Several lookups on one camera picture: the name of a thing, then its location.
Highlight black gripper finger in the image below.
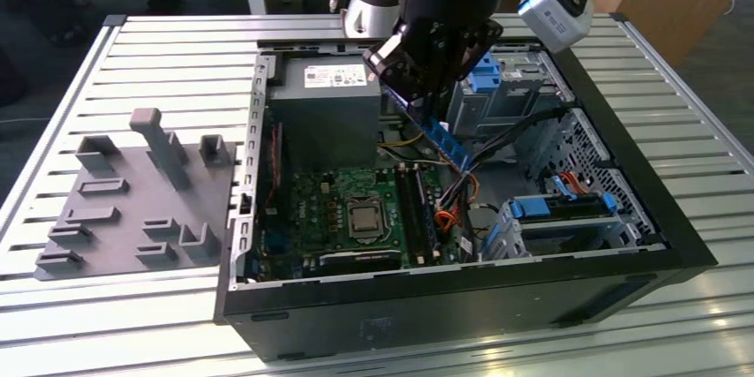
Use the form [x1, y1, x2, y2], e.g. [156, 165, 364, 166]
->
[433, 19, 504, 124]
[361, 19, 443, 120]

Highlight blue RAM stick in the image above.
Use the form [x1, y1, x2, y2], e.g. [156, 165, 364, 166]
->
[380, 80, 473, 174]

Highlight dark installed RAM stick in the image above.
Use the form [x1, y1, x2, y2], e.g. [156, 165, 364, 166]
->
[413, 169, 440, 257]

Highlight blue drive bay latch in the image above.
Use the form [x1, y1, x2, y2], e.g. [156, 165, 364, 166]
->
[461, 52, 501, 94]

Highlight silver drive cage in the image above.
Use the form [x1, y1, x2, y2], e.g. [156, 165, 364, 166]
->
[444, 41, 576, 139]

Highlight grey power supply unit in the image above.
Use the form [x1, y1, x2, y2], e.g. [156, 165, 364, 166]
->
[266, 57, 384, 170]

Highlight metal socket cover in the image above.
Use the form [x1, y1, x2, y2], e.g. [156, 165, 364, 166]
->
[344, 195, 391, 245]

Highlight silver CPU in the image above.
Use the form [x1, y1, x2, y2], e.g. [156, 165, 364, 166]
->
[351, 207, 385, 234]

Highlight blue disk carrier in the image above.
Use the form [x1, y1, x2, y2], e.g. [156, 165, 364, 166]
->
[505, 193, 617, 222]

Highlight green motherboard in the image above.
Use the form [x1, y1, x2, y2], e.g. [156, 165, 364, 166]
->
[256, 160, 467, 281]

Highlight black graphics card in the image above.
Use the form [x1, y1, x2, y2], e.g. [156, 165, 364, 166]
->
[316, 247, 403, 275]

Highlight silver disk bay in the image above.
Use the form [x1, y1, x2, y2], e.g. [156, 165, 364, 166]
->
[479, 213, 660, 263]

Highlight grey parts rack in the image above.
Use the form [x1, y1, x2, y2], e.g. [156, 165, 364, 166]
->
[34, 107, 246, 282]

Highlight black PC case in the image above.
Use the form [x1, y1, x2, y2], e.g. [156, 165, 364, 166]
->
[212, 35, 719, 363]

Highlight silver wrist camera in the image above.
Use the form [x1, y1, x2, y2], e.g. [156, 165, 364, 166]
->
[516, 0, 595, 54]

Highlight yellow and black wires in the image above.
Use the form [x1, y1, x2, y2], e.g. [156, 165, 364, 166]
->
[379, 128, 427, 149]

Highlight multicoloured wire bundle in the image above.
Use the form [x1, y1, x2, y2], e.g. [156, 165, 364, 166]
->
[437, 164, 481, 219]

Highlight perforated metal cage wall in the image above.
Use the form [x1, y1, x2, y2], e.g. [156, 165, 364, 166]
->
[527, 107, 670, 248]

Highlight blue data wire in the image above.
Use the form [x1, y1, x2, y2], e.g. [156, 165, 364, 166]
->
[551, 175, 577, 200]

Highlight orange data wire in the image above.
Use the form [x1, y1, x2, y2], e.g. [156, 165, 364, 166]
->
[561, 170, 597, 196]

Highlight orange wires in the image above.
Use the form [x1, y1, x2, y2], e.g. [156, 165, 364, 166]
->
[433, 211, 467, 235]

